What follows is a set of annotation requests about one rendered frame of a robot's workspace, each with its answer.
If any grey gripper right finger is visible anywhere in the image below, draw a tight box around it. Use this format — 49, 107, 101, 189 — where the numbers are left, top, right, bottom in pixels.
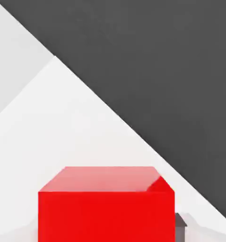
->
174, 212, 226, 242

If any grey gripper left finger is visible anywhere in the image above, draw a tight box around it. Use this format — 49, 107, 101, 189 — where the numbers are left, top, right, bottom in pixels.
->
8, 220, 39, 242

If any small red cube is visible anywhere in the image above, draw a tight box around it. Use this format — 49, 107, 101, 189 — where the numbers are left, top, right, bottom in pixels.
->
37, 165, 176, 242

